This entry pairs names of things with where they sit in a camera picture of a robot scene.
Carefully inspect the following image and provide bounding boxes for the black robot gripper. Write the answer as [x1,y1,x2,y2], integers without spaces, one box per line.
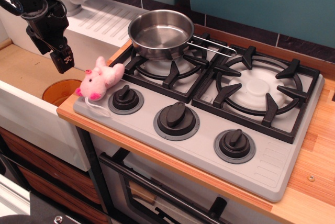
[20,0,75,74]

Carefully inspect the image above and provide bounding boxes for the pink stuffed pig toy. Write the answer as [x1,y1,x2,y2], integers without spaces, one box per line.
[75,56,125,118]

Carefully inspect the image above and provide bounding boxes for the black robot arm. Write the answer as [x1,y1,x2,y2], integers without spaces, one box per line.
[1,0,74,74]

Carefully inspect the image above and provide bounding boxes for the stainless steel pan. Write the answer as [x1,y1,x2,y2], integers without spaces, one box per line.
[128,9,237,61]

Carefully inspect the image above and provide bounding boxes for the orange plastic bowl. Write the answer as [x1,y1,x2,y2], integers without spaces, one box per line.
[42,79,81,106]

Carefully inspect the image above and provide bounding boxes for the black left stove knob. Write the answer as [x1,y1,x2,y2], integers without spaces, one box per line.
[108,85,144,115]

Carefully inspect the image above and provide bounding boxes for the black stove knob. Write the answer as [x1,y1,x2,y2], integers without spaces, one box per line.
[108,85,144,115]
[153,102,200,141]
[214,129,256,164]

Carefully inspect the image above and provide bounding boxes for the black left burner grate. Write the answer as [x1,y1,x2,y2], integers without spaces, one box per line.
[109,33,228,103]

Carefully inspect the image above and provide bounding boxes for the black burner grate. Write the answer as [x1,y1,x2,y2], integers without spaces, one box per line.
[109,33,228,103]
[192,45,324,144]

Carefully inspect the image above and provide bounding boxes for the wooden drawer fronts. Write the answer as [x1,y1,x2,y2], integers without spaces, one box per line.
[1,128,111,223]

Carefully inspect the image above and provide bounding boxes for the black middle stove knob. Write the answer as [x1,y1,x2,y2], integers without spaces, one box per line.
[153,102,200,141]

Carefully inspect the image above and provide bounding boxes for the toy oven door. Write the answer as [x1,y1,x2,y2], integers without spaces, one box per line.
[91,132,288,224]

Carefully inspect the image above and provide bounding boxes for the grey toy stove top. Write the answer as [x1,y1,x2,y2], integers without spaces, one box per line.
[72,34,325,203]

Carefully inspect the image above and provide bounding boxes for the black right stove knob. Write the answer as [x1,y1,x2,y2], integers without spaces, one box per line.
[214,129,256,164]

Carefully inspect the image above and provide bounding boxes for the black right burner grate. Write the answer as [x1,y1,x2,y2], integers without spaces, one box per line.
[192,45,324,144]

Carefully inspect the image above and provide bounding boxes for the black oven door handle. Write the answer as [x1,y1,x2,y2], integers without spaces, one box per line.
[98,148,227,223]

